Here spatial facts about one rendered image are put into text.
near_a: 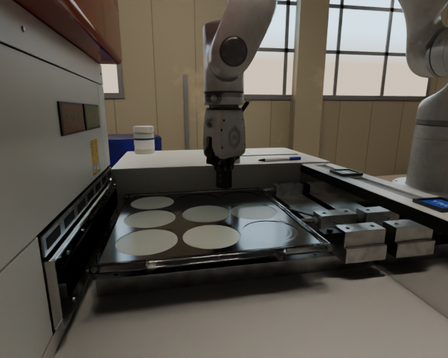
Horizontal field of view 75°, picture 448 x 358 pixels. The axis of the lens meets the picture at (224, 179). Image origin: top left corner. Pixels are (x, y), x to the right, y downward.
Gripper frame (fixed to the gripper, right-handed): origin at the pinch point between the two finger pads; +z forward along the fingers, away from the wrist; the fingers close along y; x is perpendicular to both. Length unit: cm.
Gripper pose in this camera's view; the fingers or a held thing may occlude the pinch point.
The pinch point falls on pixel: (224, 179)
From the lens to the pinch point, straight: 65.0
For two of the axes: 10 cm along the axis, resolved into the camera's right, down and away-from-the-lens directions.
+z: 0.0, 9.7, 2.2
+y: 6.0, -1.8, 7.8
